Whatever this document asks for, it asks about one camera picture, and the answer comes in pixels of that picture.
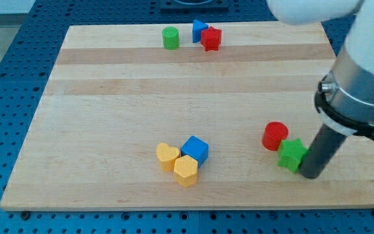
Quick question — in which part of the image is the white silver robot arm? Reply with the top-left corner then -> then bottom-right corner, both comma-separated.
267,0 -> 374,140

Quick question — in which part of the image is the yellow heart block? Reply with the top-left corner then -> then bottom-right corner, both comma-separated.
156,142 -> 181,172

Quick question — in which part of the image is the blue triangle block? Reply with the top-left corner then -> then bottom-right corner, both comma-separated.
192,19 -> 209,43

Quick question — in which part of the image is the wooden board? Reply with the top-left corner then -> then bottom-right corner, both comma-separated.
0,21 -> 374,211

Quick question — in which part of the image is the blue cube block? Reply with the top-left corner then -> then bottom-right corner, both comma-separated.
181,136 -> 209,168

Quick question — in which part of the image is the yellow hexagon block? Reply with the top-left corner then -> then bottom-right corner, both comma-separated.
173,155 -> 198,187

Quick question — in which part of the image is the red star block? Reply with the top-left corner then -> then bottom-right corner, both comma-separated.
201,26 -> 222,51

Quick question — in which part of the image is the green cylinder block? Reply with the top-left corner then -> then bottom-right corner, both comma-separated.
162,27 -> 179,50

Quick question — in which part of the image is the red cylinder block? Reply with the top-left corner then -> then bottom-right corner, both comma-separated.
262,122 -> 289,151

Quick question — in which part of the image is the green star block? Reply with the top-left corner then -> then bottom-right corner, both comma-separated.
277,138 -> 307,173

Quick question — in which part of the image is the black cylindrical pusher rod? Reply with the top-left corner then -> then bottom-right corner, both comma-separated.
299,124 -> 347,179

